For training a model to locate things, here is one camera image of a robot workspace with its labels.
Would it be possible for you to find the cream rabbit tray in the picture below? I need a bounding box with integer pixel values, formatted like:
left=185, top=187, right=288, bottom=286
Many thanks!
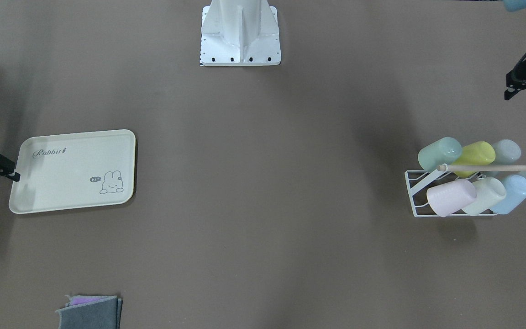
left=8, top=129, right=137, bottom=214

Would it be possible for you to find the pink plastic cup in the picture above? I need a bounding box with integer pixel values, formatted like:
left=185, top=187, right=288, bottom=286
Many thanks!
left=426, top=179, right=477, bottom=217

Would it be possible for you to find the white wire cup rack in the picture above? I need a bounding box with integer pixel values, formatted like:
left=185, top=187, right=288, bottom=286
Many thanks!
left=404, top=164, right=526, bottom=218

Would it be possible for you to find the grey folded cloth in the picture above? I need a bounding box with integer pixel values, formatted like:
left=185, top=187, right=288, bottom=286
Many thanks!
left=56, top=296, right=122, bottom=329

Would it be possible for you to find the grey-blue plastic cup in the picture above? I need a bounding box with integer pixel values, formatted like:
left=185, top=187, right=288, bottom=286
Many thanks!
left=490, top=139, right=522, bottom=166

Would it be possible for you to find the yellow plastic cup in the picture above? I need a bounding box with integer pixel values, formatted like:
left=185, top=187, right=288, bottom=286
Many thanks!
left=451, top=140, right=495, bottom=166

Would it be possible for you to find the white pedestal column base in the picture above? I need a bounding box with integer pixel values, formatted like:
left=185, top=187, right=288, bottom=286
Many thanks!
left=199, top=0, right=282, bottom=67

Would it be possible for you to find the light blue plastic cup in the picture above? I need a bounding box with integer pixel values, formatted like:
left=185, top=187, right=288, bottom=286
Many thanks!
left=489, top=175, right=526, bottom=215

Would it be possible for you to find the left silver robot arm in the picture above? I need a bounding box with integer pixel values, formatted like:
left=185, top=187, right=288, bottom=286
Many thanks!
left=503, top=0, right=526, bottom=12

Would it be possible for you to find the cream white plastic cup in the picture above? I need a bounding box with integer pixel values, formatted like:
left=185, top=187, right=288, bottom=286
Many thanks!
left=462, top=177, right=507, bottom=215

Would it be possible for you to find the green plastic cup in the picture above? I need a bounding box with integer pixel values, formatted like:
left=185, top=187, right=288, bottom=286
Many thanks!
left=418, top=137, right=462, bottom=172

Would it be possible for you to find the purple folded cloth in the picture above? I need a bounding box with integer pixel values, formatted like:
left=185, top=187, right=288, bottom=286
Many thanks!
left=65, top=295, right=105, bottom=308

